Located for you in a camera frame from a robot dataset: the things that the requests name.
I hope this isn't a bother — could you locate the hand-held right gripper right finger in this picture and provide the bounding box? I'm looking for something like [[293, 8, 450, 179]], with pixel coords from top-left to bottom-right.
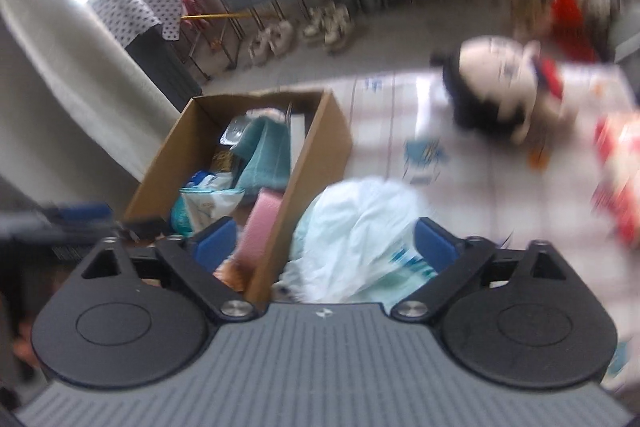
[[391, 217, 581, 320]]

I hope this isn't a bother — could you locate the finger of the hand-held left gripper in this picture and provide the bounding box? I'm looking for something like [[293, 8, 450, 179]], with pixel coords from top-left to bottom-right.
[[42, 203, 117, 228]]

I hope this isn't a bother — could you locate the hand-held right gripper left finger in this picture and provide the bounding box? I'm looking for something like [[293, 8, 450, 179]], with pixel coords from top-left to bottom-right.
[[65, 217, 253, 323]]

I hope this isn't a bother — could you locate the blue and white packet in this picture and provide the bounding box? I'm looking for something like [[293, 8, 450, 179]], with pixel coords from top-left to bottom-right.
[[170, 171, 247, 238]]

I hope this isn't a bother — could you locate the white plastic bag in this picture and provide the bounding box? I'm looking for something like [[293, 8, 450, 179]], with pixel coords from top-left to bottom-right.
[[277, 177, 442, 304]]

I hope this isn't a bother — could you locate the brown cardboard box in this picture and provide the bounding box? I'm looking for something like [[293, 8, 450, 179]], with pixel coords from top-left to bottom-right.
[[122, 89, 354, 304]]

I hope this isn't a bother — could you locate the pink foam pad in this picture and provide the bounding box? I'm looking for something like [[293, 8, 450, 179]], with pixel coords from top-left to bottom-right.
[[239, 188, 289, 269]]

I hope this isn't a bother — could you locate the floral checked tablecloth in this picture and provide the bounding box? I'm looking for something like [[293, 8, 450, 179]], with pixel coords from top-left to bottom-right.
[[272, 64, 640, 388]]

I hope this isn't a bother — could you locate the teal towel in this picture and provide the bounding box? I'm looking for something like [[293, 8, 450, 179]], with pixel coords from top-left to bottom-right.
[[231, 113, 292, 194]]

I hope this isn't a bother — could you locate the beige sofa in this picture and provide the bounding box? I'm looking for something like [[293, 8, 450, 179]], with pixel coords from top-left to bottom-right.
[[0, 0, 182, 218]]

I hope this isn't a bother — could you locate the silver blister pack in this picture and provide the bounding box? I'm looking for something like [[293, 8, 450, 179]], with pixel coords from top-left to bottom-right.
[[219, 116, 252, 146]]

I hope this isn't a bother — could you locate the black suitcase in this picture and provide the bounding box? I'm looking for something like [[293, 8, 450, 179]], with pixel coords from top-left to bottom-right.
[[124, 26, 202, 114]]

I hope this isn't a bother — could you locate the black-haired plush doll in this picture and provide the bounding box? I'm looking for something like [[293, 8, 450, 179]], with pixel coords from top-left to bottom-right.
[[431, 36, 567, 146]]

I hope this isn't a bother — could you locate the peach wet wipes pack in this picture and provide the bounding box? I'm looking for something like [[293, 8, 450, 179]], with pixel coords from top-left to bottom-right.
[[591, 111, 640, 249]]

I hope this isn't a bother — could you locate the beige chunky shoe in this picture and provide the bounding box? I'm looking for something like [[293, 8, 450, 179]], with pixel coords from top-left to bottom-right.
[[270, 19, 295, 58], [248, 27, 274, 66]]

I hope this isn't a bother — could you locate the metal clothes rack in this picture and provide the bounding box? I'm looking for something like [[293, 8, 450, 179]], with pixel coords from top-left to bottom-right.
[[177, 0, 286, 72]]

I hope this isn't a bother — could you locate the white dotted cloth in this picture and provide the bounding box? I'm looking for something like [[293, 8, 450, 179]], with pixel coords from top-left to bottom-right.
[[87, 0, 184, 44]]

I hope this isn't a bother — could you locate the brown and white sneaker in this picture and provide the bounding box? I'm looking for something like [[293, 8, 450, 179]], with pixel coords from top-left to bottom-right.
[[324, 4, 354, 46], [302, 7, 329, 41]]

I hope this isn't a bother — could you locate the red plastic bag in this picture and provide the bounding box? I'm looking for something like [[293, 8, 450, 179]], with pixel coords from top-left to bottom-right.
[[547, 0, 602, 64]]

